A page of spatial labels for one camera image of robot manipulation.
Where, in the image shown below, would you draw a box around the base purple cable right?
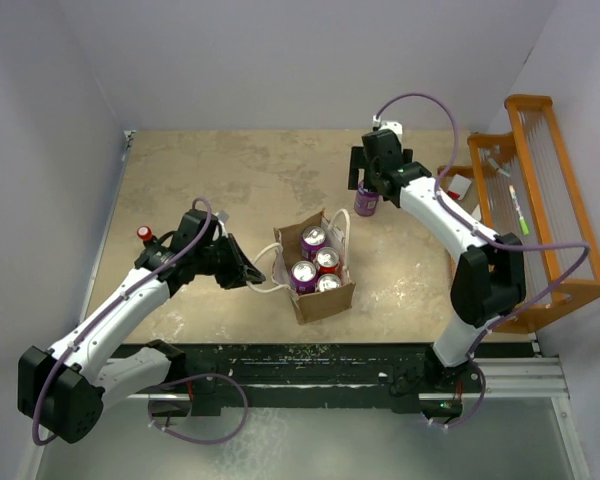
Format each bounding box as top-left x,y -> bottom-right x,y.
421,359 -> 487,431

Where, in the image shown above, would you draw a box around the green tipped pen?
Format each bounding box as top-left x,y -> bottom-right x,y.
508,185 -> 530,236

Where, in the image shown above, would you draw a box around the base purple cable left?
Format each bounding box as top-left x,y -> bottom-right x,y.
147,372 -> 250,445

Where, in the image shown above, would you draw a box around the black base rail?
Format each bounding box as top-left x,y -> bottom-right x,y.
69,341 -> 536,416

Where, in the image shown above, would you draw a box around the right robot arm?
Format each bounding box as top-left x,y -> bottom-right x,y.
348,129 -> 526,391

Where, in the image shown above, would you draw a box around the red coke can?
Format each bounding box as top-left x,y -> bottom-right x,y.
316,273 -> 342,292
314,246 -> 340,275

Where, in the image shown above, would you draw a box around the small red-capped dark bottle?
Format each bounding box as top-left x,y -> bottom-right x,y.
136,225 -> 158,247

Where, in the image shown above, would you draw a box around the purple fanta can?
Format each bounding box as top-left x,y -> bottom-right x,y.
290,260 -> 318,295
300,226 -> 327,261
354,182 -> 379,217

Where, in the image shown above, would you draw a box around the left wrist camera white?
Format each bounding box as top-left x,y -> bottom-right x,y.
214,210 -> 229,225

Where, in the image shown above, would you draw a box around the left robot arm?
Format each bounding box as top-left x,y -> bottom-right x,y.
17,208 -> 266,446

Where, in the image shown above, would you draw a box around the red and white box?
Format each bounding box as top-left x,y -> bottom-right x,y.
446,174 -> 472,200

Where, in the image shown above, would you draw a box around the orange wooden tiered rack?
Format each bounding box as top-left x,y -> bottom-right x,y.
438,94 -> 600,334

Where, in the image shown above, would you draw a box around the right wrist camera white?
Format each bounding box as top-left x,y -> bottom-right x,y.
372,115 -> 403,137

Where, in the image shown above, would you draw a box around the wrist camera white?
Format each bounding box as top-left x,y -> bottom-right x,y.
372,115 -> 403,137
214,210 -> 229,225

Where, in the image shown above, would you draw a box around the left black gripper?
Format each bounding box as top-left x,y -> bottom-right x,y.
194,233 -> 264,289

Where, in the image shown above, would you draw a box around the brown canvas bag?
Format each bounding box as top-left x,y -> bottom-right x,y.
247,209 -> 356,325

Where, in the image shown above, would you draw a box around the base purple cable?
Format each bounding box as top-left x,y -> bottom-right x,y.
421,359 -> 487,431
147,372 -> 250,445

